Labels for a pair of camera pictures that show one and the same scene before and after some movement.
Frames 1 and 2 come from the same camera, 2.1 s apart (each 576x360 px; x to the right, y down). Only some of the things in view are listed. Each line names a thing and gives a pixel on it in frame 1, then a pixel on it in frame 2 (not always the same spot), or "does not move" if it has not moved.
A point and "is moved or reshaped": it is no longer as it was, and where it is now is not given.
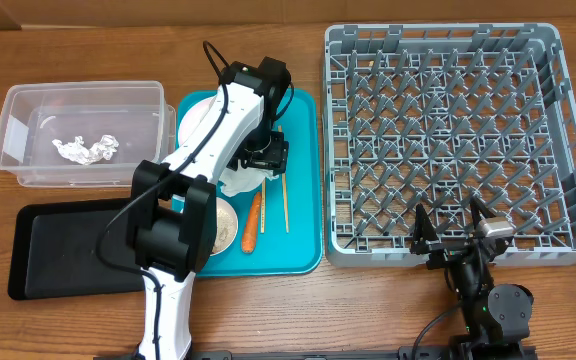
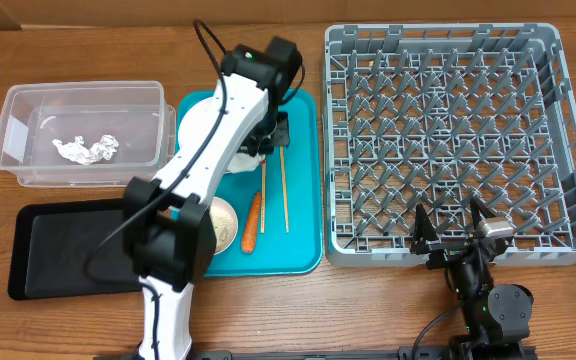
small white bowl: (226, 227) does not move
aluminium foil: (97, 151) does not move
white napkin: (240, 180) is moved or reshaped
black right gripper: (425, 241) does not move
